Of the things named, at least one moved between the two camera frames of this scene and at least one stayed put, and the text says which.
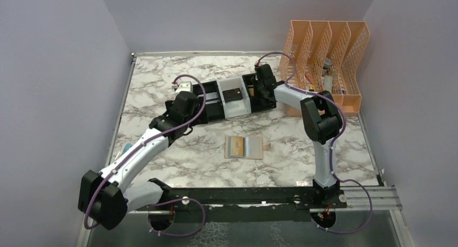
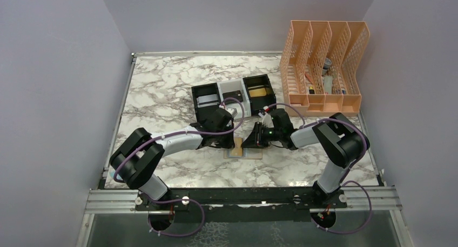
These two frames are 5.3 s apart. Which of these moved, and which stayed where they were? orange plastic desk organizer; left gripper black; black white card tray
Moved: left gripper black
Stayed: orange plastic desk organizer; black white card tray
